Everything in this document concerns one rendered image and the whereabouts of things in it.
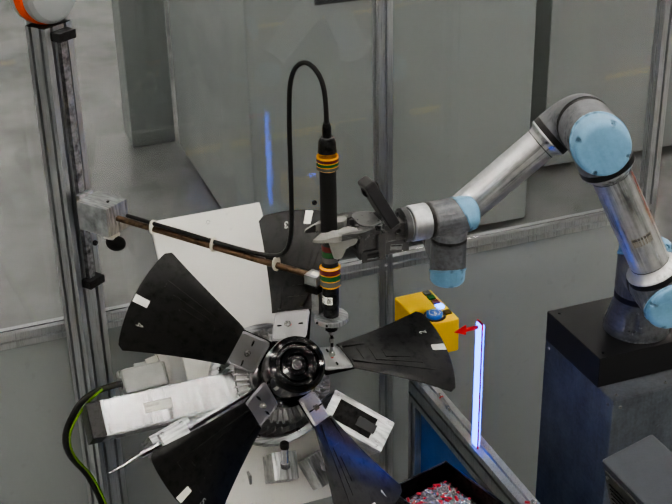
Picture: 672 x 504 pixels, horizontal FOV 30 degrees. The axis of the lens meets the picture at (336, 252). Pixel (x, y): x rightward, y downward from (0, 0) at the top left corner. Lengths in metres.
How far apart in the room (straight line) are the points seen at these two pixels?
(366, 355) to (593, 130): 0.66
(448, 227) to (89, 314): 0.96
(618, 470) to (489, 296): 1.46
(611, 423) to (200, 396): 0.93
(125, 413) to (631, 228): 1.11
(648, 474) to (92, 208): 1.35
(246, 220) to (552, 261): 1.15
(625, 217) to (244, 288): 0.86
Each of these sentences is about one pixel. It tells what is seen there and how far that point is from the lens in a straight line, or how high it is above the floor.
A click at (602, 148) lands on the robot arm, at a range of 2.55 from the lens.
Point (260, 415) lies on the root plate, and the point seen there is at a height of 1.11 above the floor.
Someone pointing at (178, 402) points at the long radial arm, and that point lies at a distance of 2.66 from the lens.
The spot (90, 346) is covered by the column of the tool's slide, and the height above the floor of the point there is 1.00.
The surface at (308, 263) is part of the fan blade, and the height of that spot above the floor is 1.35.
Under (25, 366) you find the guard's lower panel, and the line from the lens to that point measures 3.27.
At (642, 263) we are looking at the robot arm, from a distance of 2.72.
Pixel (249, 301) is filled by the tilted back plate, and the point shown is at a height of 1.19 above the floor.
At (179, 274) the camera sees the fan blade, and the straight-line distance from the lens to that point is 2.55.
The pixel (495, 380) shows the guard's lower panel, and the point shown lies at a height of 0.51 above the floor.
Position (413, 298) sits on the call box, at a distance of 3.09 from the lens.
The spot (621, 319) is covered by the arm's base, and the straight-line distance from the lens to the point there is 2.94.
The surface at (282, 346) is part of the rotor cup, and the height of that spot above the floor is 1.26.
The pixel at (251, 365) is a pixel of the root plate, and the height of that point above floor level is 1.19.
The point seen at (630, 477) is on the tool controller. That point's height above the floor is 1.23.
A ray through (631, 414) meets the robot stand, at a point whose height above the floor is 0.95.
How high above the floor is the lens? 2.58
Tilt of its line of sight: 27 degrees down
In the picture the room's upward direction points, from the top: 1 degrees counter-clockwise
